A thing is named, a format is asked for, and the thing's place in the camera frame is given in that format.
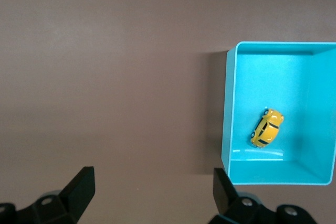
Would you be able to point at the brown table cover sheet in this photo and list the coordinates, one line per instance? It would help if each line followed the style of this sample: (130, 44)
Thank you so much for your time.
(105, 77)

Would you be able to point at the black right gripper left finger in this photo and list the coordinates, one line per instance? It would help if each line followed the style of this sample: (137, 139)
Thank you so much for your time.
(57, 208)

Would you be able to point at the yellow beetle toy car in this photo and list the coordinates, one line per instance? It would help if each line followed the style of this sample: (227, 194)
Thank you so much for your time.
(269, 129)

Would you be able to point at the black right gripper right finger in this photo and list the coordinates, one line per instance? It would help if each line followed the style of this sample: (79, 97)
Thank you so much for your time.
(236, 208)

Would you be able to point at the turquoise plastic bin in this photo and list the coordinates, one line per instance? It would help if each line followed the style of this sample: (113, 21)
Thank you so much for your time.
(288, 85)

